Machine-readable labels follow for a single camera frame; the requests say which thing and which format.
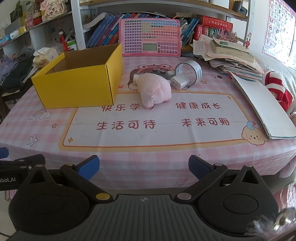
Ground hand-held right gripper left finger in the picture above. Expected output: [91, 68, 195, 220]
[22, 155, 114, 205]

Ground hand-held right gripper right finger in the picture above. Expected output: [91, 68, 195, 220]
[174, 155, 265, 204]

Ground yellow cardboard box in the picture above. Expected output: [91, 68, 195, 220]
[31, 43, 124, 109]

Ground large white power adapter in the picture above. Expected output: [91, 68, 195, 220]
[170, 74, 196, 90]

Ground pink plush pig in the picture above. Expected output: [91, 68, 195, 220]
[134, 73, 173, 109]

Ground clear tape roll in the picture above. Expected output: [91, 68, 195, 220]
[175, 60, 203, 85]

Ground grey toy car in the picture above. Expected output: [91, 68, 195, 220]
[151, 69, 170, 78]

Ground black container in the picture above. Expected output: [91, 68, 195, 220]
[232, 0, 247, 12]

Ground dark wooden chair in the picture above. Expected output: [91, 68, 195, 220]
[0, 89, 26, 122]

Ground pile of clothes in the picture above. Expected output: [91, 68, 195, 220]
[0, 48, 36, 93]

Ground white folder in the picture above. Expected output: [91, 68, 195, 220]
[230, 71, 296, 141]

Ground grey fluffy trim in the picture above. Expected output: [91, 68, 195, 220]
[245, 181, 296, 241]

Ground floral tissue box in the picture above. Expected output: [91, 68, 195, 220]
[32, 47, 60, 68]

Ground red white plush toy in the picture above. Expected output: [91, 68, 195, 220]
[262, 70, 295, 112]

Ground stack of papers and books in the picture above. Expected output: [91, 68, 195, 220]
[193, 34, 264, 82]

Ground row of tissue packets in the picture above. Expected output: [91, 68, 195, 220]
[0, 25, 27, 46]

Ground red tassel pen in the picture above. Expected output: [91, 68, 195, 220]
[59, 31, 68, 52]

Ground white textured blanket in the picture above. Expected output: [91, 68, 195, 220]
[253, 54, 296, 93]

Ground colourful beaded ornament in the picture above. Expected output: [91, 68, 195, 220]
[213, 29, 239, 44]

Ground pink learning pad toy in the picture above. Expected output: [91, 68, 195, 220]
[119, 19, 181, 57]

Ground row of teal books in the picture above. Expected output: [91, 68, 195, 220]
[179, 16, 201, 46]

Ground white shelf unit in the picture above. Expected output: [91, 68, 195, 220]
[0, 0, 258, 51]

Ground red thick books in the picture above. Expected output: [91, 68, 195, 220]
[193, 15, 234, 41]

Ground floral paper bag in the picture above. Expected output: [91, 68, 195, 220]
[39, 0, 68, 18]

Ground alphabet wall poster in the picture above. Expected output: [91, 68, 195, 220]
[262, 0, 296, 66]

